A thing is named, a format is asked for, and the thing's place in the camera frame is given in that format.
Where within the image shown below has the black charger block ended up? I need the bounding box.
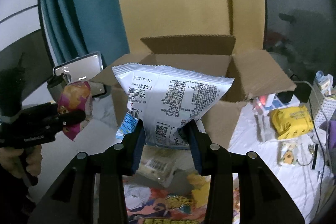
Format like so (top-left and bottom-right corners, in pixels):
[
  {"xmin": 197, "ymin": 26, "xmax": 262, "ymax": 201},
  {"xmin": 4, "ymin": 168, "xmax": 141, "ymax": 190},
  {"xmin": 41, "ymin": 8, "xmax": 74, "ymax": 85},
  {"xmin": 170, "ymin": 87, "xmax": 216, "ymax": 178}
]
[{"xmin": 277, "ymin": 83, "xmax": 311, "ymax": 103}]

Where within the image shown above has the brown cardboard box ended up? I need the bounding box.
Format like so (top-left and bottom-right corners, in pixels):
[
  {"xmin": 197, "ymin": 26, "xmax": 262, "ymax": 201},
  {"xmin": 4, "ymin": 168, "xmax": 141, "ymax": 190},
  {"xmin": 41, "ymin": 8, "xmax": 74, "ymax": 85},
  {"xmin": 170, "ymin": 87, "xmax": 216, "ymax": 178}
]
[{"xmin": 93, "ymin": 35, "xmax": 296, "ymax": 149}]

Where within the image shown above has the white perforated basket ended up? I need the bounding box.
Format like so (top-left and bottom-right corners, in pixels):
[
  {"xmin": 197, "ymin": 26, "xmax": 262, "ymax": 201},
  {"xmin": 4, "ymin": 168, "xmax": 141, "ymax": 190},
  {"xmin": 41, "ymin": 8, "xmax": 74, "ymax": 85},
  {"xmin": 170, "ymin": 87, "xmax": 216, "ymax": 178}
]
[{"xmin": 309, "ymin": 83, "xmax": 336, "ymax": 128}]

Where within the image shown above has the teal curtain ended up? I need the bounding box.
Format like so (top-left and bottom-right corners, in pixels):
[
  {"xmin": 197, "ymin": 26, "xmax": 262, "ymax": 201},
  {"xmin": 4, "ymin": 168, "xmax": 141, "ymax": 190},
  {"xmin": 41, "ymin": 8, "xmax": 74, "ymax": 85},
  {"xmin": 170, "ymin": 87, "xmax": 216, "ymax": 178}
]
[{"xmin": 38, "ymin": 0, "xmax": 130, "ymax": 65}]

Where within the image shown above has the white power adapter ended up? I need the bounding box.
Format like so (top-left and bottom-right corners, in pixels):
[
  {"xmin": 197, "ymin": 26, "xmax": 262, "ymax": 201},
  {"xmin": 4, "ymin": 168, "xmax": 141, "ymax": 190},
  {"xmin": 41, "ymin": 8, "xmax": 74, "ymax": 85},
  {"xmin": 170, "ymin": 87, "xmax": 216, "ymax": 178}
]
[{"xmin": 259, "ymin": 93, "xmax": 276, "ymax": 107}]

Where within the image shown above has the person's left hand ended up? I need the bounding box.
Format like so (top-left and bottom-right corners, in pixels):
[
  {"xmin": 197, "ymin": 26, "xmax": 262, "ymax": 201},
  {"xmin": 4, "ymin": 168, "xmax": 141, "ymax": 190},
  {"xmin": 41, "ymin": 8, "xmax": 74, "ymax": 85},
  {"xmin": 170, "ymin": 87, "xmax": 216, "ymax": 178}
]
[{"xmin": 1, "ymin": 145, "xmax": 43, "ymax": 178}]

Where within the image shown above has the capybara keychain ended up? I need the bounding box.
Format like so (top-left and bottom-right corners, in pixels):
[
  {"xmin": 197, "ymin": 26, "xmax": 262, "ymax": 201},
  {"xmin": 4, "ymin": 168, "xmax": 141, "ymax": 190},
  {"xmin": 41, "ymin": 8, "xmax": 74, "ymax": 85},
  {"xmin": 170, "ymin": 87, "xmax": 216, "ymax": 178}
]
[{"xmin": 278, "ymin": 142, "xmax": 298, "ymax": 166}]

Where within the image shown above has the pink purple snack bag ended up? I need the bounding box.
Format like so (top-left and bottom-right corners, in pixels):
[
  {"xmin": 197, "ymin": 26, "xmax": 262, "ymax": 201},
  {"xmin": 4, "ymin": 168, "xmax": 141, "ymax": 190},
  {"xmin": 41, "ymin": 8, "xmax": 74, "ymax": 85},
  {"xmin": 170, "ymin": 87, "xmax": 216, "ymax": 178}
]
[{"xmin": 58, "ymin": 81, "xmax": 92, "ymax": 141}]

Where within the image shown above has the yellow cake snack pack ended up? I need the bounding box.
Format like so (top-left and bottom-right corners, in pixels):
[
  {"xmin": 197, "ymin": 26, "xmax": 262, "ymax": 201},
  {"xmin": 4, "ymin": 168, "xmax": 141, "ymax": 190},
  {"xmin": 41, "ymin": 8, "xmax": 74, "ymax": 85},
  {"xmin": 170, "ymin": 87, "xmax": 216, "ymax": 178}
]
[{"xmin": 187, "ymin": 173, "xmax": 211, "ymax": 207}]

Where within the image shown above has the orange anime snack bag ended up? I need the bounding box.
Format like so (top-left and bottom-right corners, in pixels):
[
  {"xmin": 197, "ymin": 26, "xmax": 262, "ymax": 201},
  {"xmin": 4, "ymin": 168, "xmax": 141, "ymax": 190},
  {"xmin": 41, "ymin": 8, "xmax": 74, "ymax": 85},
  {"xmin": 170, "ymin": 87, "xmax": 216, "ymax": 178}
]
[{"xmin": 123, "ymin": 180, "xmax": 207, "ymax": 223}]

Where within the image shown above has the clear plastic pastry box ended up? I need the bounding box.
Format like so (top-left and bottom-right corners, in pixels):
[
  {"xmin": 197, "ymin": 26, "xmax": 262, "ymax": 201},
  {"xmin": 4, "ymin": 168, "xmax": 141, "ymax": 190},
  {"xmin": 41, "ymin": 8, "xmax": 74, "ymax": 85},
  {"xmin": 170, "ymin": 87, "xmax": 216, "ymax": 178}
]
[{"xmin": 137, "ymin": 145, "xmax": 179, "ymax": 188}]

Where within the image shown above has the white snack bag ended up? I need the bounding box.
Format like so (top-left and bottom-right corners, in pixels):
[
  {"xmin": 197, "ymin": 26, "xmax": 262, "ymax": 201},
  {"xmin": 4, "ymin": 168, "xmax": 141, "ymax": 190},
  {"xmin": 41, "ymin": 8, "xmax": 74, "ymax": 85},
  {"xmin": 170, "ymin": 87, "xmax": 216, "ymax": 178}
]
[{"xmin": 112, "ymin": 63, "xmax": 234, "ymax": 149}]

